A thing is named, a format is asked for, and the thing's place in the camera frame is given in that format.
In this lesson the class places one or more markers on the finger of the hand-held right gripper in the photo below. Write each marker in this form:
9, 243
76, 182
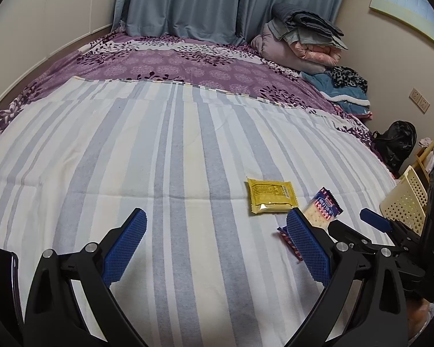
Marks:
349, 235
374, 220

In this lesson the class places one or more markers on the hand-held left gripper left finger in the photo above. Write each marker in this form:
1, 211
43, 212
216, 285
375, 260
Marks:
124, 249

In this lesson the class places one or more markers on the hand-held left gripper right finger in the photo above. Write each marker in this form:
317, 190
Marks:
309, 247

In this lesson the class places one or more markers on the cream perforated plastic basket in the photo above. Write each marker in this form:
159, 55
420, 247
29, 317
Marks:
405, 198

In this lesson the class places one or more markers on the long clear navy cracker packet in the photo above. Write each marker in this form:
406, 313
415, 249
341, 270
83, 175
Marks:
322, 206

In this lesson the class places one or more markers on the yellow snack packet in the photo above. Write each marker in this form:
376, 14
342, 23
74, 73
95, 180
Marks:
271, 193

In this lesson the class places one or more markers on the wooden rack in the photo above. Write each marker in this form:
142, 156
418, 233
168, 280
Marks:
425, 155

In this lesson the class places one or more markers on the black plastic bag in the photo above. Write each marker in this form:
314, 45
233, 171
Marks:
396, 144

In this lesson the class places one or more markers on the striped blue white blanket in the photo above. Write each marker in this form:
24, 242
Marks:
130, 151

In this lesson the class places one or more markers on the leopard print cloth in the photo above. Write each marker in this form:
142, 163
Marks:
347, 77

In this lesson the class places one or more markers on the purple floral bedsheet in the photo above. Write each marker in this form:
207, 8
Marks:
148, 61

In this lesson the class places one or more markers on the pink folded quilt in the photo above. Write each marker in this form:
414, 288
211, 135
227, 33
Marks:
275, 43

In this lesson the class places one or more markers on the grey folded blanket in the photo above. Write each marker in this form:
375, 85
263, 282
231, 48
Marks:
303, 18

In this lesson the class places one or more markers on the blue-grey curtain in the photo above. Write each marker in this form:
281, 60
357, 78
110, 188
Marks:
184, 3

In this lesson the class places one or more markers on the white wardrobe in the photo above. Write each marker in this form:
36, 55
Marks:
50, 7

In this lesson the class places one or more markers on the wall socket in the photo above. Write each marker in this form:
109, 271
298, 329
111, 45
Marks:
419, 99

